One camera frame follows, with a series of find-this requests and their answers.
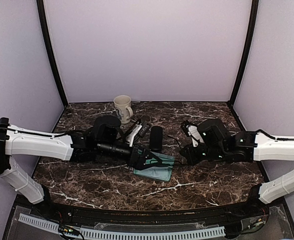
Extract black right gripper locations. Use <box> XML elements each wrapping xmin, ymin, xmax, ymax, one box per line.
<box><xmin>180</xmin><ymin>142</ymin><xmax>227</xmax><ymax>166</ymax></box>

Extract black hard glasses case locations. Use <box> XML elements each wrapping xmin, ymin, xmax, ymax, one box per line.
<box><xmin>149</xmin><ymin>126</ymin><xmax>163</xmax><ymax>153</ymax></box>

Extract blue textured glasses case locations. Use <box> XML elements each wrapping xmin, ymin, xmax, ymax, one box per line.
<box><xmin>133</xmin><ymin>152</ymin><xmax>175</xmax><ymax>182</ymax></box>

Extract black frame sunglasses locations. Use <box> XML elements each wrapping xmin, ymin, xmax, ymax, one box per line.
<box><xmin>148</xmin><ymin>134</ymin><xmax>187</xmax><ymax>167</ymax></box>

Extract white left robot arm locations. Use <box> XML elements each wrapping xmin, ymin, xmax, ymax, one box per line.
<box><xmin>0</xmin><ymin>115</ymin><xmax>170</xmax><ymax>218</ymax></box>

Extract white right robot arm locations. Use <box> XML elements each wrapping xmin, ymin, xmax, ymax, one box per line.
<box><xmin>180</xmin><ymin>118</ymin><xmax>294</xmax><ymax>217</ymax></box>

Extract cream ceramic mug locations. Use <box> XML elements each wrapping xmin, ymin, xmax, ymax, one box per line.
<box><xmin>113</xmin><ymin>95</ymin><xmax>133</xmax><ymax>124</ymax></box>

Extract white slotted cable duct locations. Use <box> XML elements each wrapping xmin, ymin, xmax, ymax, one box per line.
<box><xmin>18</xmin><ymin>213</ymin><xmax>225</xmax><ymax>240</ymax></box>

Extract right black frame post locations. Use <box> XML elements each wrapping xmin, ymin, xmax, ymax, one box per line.
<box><xmin>228</xmin><ymin>0</ymin><xmax>259</xmax><ymax>107</ymax></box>

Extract black frame post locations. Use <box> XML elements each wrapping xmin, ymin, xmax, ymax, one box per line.
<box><xmin>228</xmin><ymin>0</ymin><xmax>259</xmax><ymax>107</ymax></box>
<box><xmin>36</xmin><ymin>0</ymin><xmax>69</xmax><ymax>107</ymax></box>

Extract left black frame post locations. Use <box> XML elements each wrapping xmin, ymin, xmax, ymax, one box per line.
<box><xmin>36</xmin><ymin>0</ymin><xmax>69</xmax><ymax>107</ymax></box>

